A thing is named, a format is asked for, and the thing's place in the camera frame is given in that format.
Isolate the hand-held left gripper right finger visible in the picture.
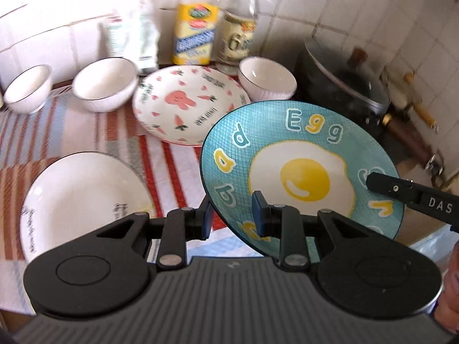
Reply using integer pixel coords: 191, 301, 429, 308
251, 191, 381, 272

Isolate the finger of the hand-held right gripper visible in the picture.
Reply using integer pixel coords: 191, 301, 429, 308
366, 171, 459, 228

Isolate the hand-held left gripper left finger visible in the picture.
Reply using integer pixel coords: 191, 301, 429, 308
95, 196, 214, 271

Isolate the blue fried egg print plate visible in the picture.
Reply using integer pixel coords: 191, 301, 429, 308
200, 99, 406, 259

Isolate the small white bowl black rim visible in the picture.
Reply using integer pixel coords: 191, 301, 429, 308
3, 64, 53, 114

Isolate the person's right hand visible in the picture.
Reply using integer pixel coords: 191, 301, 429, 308
435, 242, 459, 330

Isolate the pale plastic bag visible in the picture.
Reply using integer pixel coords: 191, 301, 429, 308
409, 222, 459, 270

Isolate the glass pot lid wooden knob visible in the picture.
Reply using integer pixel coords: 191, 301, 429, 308
304, 39, 391, 114

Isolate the white plate with black script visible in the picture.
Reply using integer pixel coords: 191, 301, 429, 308
20, 151, 158, 264

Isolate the red and blue striped mat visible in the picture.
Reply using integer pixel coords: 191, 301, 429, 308
0, 75, 259, 316

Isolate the white ribbed bowl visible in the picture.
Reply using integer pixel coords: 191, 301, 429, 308
238, 57, 298, 103

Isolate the black cooking pot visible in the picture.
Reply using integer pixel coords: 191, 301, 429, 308
296, 39, 391, 126

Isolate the white plate pink rabbit print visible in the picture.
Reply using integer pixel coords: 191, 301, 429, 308
132, 65, 252, 147

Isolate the large white bowl black rim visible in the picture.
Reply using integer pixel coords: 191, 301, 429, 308
72, 58, 140, 112

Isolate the clear bottle with beige label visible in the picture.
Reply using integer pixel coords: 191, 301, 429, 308
215, 0, 259, 76

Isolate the yellow label oil bottle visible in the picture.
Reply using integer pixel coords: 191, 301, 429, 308
171, 0, 221, 67

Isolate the white and green bag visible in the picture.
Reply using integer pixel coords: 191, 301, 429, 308
129, 5, 160, 76

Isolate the white bag with red mark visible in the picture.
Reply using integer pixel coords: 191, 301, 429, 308
100, 14, 133, 61

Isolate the brown wooden utensil handle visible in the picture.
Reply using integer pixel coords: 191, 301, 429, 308
382, 113, 445, 173

